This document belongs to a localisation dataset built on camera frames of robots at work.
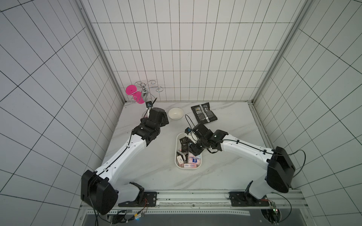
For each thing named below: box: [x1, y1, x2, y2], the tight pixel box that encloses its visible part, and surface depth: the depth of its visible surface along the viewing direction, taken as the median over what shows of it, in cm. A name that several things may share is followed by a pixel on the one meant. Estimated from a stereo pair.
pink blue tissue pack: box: [188, 154, 202, 165], surface depth 84 cm
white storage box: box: [174, 132, 203, 170], surface depth 84 cm
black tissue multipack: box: [190, 102, 218, 124], surface depth 112 cm
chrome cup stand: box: [129, 80, 164, 104], surface depth 90 cm
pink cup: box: [125, 84, 145, 105], surface depth 89 cm
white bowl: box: [168, 107, 184, 121], surface depth 109 cm
